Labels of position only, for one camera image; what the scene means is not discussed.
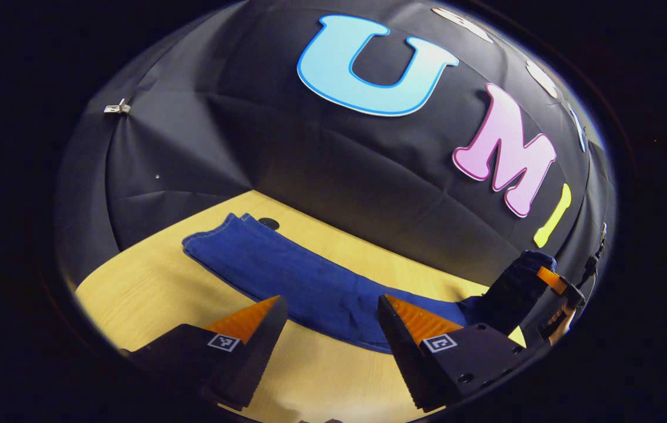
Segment black backdrop cloth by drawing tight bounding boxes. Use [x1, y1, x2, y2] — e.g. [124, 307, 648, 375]
[55, 0, 616, 330]

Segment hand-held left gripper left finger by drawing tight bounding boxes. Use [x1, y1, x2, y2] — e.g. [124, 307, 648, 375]
[119, 296, 289, 412]

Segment blue denim jeans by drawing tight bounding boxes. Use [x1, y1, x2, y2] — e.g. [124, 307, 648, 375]
[183, 213, 558, 354]

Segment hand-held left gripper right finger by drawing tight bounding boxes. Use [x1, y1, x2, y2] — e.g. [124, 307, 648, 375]
[377, 294, 528, 413]

